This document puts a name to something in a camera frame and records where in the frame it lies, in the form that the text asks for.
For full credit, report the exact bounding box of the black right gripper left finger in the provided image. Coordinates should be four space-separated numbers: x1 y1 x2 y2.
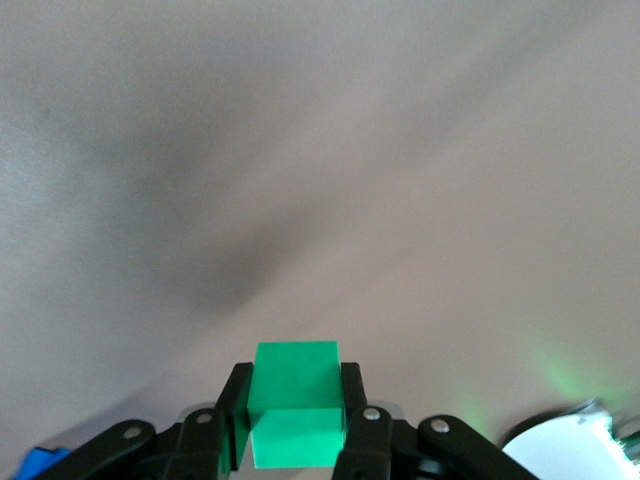
37 362 254 480

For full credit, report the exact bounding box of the blue plastic storage bin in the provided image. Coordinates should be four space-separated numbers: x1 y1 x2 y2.
14 446 72 480

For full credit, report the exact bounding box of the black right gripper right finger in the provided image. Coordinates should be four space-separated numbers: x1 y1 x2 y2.
332 362 539 480

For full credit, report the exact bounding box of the green cube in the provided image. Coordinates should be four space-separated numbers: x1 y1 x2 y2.
246 340 348 470

